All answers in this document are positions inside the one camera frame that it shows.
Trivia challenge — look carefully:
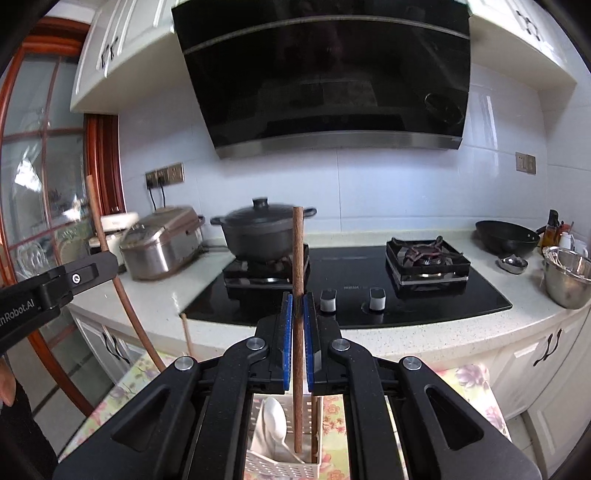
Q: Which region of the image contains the black wok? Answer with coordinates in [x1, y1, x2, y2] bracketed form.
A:
[475, 220, 548, 256]

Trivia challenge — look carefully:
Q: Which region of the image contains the person's left forearm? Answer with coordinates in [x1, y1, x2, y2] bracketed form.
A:
[0, 355, 17, 409]

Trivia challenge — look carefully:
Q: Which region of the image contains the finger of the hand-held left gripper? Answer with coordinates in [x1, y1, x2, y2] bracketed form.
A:
[39, 251, 119, 315]

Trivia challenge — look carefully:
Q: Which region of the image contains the dark clothing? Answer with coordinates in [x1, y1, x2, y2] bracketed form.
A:
[0, 378, 58, 480]

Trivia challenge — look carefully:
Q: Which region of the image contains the black range hood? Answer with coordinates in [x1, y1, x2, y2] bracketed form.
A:
[171, 0, 472, 161]

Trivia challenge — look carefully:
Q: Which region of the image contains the white upper cabinet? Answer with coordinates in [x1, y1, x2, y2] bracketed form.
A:
[466, 0, 580, 88]
[69, 0, 178, 116]

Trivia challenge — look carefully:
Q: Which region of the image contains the black gas stove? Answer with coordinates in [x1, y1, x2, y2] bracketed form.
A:
[180, 235, 513, 329]

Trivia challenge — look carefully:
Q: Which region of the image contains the white plastic utensil basket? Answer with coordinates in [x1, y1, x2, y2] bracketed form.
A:
[244, 394, 324, 480]

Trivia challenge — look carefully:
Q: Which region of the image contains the red wooden glass door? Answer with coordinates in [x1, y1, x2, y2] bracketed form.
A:
[0, 30, 126, 416]

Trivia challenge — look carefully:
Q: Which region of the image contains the stainless steel bowl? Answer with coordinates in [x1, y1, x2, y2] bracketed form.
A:
[541, 246, 591, 310]

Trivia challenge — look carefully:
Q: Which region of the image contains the black lidded pot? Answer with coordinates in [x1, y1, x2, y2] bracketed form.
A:
[210, 197, 318, 261]

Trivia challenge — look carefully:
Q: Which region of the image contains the white ceramic spoon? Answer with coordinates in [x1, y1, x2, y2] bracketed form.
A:
[250, 406, 273, 455]
[262, 397, 289, 462]

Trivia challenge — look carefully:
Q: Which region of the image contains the silver rice cooker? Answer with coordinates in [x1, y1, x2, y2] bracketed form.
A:
[119, 205, 206, 281]

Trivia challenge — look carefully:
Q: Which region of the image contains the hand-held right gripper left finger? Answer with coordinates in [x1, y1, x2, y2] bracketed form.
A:
[53, 293, 295, 480]

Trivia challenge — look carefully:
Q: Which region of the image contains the floral tablecloth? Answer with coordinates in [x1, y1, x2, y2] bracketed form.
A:
[60, 351, 513, 480]

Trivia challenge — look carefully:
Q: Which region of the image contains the white base cabinet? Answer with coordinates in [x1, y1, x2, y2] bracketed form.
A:
[69, 228, 591, 467]

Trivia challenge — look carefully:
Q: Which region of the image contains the brown wooden chopstick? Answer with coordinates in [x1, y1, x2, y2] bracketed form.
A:
[181, 313, 195, 358]
[85, 175, 166, 372]
[311, 396, 321, 463]
[292, 206, 305, 455]

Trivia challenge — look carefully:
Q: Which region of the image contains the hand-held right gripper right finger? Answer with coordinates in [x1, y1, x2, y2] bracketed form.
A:
[302, 293, 541, 480]

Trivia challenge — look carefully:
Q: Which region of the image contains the white electric cooker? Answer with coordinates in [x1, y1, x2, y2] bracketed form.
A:
[99, 211, 139, 266]

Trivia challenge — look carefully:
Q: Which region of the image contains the amber oil bottle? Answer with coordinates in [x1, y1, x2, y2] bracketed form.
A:
[541, 210, 560, 250]

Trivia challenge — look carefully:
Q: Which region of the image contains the wall socket panel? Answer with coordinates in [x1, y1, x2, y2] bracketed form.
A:
[145, 161, 184, 189]

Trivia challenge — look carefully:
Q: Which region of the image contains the small steel dish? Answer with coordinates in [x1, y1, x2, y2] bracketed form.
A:
[496, 254, 529, 274]

